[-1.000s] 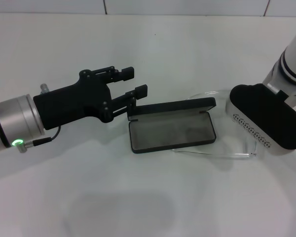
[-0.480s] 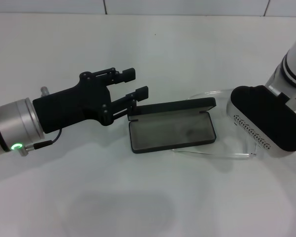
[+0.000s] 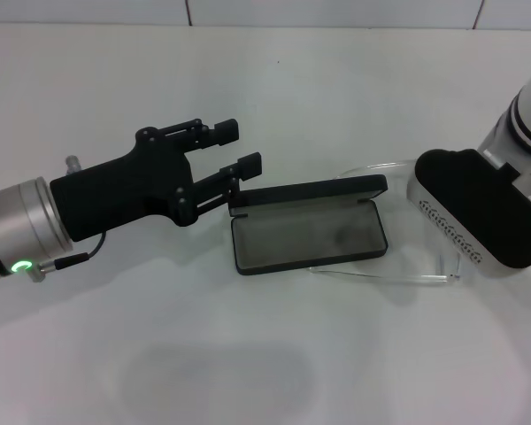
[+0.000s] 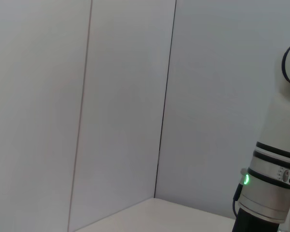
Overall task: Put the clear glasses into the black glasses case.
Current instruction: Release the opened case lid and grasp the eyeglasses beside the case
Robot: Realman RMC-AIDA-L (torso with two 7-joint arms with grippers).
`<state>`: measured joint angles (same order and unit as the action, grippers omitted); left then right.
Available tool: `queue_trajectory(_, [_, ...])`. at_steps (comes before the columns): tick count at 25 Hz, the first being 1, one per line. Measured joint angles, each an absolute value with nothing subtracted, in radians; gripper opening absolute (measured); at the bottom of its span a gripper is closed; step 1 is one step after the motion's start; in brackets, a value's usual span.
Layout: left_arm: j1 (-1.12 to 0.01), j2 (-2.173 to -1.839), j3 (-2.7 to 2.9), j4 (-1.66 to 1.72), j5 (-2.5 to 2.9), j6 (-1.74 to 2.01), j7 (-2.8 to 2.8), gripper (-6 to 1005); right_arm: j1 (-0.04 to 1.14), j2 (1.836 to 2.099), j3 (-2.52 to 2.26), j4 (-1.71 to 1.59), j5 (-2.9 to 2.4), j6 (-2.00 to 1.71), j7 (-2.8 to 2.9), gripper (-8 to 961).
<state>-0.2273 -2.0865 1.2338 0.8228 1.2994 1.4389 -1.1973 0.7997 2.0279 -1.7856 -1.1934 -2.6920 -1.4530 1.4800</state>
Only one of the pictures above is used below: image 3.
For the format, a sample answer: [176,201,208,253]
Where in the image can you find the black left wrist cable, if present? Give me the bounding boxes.
[24,232,108,284]

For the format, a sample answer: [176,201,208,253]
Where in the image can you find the black glasses case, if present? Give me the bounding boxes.
[227,174,389,278]

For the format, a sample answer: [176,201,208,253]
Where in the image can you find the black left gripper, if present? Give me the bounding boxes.
[49,118,264,243]

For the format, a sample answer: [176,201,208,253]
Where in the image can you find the clear white glasses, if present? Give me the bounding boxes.
[308,158,464,285]

